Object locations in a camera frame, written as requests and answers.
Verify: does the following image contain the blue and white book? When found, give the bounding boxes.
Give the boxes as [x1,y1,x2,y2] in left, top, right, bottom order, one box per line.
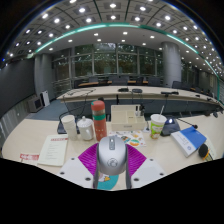
[170,125,208,158]

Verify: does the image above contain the black foam handheld microphone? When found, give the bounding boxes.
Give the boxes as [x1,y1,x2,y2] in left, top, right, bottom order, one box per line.
[198,143,216,163]

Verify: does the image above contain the grey box cabinet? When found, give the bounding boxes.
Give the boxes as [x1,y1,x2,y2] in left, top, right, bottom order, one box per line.
[27,94,44,113]

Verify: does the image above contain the white printed paper document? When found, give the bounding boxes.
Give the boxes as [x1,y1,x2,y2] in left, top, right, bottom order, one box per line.
[37,134,69,167]

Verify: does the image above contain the black conference microphone unit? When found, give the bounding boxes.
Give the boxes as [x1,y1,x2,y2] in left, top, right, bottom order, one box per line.
[56,118,81,135]
[160,114,199,137]

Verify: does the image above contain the green printed paper cup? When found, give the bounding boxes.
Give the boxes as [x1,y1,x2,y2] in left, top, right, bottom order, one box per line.
[149,105,168,140]

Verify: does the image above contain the dark office chairs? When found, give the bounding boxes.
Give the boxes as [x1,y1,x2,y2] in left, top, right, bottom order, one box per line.
[74,74,221,96]

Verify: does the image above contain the red thermos bottle green band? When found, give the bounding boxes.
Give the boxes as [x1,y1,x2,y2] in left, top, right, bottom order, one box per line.
[90,100,108,142]

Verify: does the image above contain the silver grey computer mouse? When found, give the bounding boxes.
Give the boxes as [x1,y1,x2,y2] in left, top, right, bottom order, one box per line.
[96,135,129,177]

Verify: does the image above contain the long curved conference table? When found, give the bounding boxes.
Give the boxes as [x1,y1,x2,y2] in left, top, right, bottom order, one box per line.
[56,85,223,107]

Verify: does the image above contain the stacked white paper cups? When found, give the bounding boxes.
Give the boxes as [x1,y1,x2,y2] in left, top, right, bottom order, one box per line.
[60,114,79,141]

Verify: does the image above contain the red and white pamphlet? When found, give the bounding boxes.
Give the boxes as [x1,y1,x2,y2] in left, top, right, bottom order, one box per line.
[18,152,40,166]

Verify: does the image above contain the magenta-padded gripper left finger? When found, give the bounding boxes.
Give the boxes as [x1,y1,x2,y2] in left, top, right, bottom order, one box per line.
[57,143,100,189]

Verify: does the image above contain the cream paper notepad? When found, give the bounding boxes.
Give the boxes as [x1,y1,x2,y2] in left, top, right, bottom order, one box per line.
[201,134,218,161]

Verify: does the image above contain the colourful printed leaflet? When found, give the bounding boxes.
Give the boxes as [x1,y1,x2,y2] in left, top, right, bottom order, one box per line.
[108,130,147,148]

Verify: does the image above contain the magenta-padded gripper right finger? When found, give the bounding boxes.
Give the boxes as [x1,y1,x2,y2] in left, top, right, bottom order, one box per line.
[125,143,167,189]

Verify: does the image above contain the ceiling lights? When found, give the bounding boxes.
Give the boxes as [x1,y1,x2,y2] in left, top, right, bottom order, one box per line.
[6,0,224,69]

